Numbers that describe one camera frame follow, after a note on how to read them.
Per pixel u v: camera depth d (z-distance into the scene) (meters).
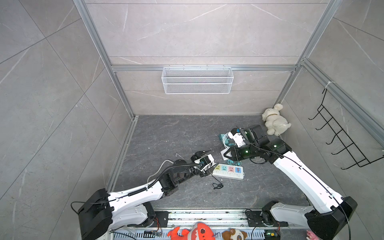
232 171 0.88
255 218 0.73
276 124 1.01
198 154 0.64
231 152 0.66
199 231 0.64
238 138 0.67
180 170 0.54
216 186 0.84
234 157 0.62
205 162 0.54
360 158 0.60
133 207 0.47
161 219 0.73
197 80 1.01
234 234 0.67
